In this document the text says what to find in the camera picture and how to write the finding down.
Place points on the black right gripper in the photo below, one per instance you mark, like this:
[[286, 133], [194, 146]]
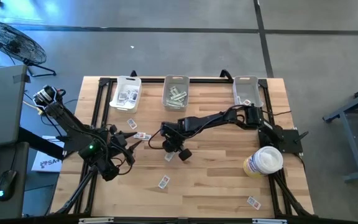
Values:
[[171, 144]]

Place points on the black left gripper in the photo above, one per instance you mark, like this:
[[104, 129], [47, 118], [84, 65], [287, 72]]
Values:
[[121, 141]]

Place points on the white barcode packet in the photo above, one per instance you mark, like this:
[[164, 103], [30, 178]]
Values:
[[168, 157], [148, 137]]

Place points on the alcohol antiseptic pad packet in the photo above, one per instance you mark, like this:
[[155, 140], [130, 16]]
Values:
[[121, 102], [122, 95], [133, 95]]

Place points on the white plastic bin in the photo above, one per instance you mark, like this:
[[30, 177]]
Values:
[[129, 84], [247, 90], [175, 81]]

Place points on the packets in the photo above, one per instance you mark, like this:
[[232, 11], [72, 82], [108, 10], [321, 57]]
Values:
[[238, 100]]

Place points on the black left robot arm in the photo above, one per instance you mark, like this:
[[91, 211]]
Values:
[[70, 124]]

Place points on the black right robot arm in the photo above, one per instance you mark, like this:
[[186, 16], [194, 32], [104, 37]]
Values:
[[213, 119]]

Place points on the white label strip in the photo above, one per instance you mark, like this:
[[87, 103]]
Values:
[[96, 220], [269, 221]]

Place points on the white paper sheet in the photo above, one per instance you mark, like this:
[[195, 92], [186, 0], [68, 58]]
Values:
[[47, 165]]

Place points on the yellow wipes canister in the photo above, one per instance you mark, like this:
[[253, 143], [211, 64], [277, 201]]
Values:
[[264, 160]]

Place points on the yellow power plug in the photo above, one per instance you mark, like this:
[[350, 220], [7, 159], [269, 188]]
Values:
[[39, 111]]

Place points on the black computer mouse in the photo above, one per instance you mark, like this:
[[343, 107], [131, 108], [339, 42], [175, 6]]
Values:
[[6, 183]]

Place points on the black floor fan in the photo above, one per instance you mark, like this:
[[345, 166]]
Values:
[[14, 44]]

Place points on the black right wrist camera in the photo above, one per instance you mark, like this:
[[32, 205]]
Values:
[[185, 155]]

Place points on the black frame clamp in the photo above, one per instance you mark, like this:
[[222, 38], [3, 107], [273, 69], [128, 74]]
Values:
[[226, 74], [133, 74]]

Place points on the grey metal table frame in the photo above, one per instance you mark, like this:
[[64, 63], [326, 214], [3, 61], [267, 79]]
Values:
[[353, 143]]

